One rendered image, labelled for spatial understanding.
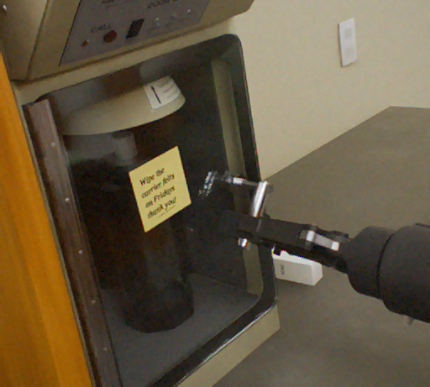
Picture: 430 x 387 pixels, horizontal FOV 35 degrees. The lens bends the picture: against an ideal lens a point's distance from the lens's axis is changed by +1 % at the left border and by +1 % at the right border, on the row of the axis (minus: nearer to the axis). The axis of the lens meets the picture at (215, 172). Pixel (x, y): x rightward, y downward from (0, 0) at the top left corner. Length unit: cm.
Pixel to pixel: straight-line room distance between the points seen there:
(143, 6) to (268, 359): 54
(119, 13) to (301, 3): 108
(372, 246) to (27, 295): 34
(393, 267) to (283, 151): 102
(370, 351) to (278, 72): 84
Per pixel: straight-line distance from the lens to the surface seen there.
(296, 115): 171
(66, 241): 71
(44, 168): 68
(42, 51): 63
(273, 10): 162
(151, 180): 77
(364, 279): 71
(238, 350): 97
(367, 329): 102
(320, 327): 103
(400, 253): 68
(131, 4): 66
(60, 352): 65
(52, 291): 62
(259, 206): 84
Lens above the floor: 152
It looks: 20 degrees down
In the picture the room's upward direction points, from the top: 10 degrees counter-clockwise
